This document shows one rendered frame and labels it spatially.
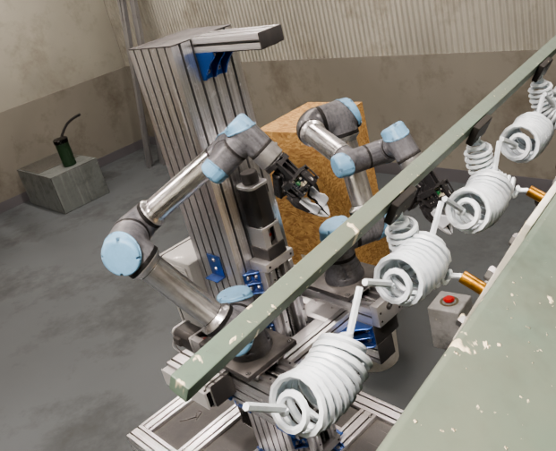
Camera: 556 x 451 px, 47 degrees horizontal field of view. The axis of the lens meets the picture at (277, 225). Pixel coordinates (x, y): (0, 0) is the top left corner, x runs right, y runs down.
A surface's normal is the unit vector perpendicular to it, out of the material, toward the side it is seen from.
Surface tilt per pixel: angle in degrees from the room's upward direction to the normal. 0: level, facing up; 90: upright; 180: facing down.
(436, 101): 90
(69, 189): 90
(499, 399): 30
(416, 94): 90
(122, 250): 84
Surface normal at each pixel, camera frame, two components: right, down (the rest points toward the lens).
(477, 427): 0.18, -0.72
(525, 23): -0.70, 0.44
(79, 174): 0.68, 0.16
